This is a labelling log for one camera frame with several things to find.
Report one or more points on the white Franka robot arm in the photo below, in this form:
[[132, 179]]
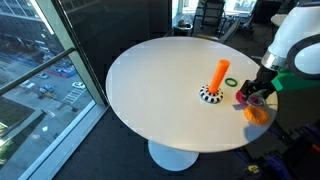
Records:
[[293, 30]]

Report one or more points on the black round side table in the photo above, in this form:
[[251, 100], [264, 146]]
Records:
[[182, 30]]

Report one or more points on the blue black bar clamp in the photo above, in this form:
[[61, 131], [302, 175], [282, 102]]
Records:
[[277, 165], [313, 135]]

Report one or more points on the green wrist camera box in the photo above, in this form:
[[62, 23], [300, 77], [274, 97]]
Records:
[[290, 82]]

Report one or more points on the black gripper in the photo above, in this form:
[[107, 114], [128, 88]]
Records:
[[263, 83]]

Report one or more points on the dark metal window railing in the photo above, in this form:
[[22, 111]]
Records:
[[33, 71]]

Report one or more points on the white desk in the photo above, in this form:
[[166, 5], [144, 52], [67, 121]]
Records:
[[278, 19]]

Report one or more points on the black office chair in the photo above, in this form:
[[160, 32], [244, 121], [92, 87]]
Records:
[[213, 4]]

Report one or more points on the yellow black label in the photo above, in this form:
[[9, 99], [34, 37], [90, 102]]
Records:
[[253, 169]]

